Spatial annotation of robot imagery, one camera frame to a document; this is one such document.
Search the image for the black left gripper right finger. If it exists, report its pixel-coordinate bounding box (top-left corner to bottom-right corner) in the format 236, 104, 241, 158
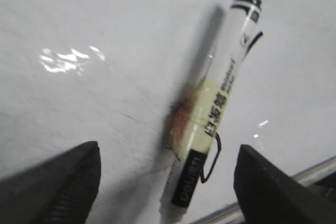
234, 144, 335, 223

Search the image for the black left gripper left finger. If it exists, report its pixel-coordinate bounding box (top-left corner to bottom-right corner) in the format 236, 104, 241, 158
1, 141, 101, 223

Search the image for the black and white whiteboard marker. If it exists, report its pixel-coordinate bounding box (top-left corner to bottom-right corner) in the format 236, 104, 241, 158
159, 0, 262, 223

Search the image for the white whiteboard with aluminium frame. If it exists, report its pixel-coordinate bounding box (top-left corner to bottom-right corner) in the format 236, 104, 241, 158
1, 0, 335, 223

